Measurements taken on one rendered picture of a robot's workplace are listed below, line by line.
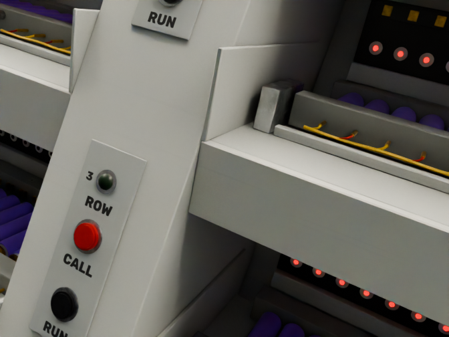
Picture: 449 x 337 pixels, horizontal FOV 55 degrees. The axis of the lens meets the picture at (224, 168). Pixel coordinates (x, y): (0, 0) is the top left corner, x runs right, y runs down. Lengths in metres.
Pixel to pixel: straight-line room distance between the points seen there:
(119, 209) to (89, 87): 0.08
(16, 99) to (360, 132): 0.23
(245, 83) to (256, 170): 0.06
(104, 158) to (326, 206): 0.13
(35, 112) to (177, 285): 0.15
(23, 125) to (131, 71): 0.10
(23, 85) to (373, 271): 0.24
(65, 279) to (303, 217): 0.15
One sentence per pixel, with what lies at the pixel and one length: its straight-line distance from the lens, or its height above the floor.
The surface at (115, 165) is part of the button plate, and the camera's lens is 0.26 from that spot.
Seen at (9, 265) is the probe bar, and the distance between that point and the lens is 0.40.
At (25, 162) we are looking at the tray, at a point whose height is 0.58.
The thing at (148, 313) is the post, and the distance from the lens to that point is 0.27.
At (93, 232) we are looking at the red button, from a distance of 0.26.
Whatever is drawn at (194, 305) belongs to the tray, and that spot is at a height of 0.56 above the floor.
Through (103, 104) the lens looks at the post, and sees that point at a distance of 0.27.
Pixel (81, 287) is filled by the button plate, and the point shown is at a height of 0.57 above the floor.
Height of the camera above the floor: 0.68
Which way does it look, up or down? 3 degrees down
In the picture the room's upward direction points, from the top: 20 degrees clockwise
